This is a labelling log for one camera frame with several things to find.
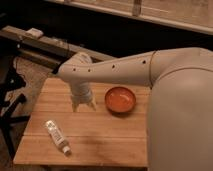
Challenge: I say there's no white plastic bottle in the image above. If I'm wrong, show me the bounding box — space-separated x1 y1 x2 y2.
45 120 71 156

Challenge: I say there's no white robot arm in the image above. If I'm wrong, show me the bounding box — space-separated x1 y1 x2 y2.
57 47 213 171

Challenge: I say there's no black tripod stand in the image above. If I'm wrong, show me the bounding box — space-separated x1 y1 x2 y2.
0 55 30 159

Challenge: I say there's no small white box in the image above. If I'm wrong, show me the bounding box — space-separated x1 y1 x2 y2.
26 28 43 38

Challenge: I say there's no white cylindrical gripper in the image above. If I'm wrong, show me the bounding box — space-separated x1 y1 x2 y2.
70 83 96 112

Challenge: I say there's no long metal rail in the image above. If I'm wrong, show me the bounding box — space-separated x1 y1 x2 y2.
0 26 113 61

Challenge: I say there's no orange ceramic bowl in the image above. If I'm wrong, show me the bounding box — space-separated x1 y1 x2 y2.
105 86 136 113

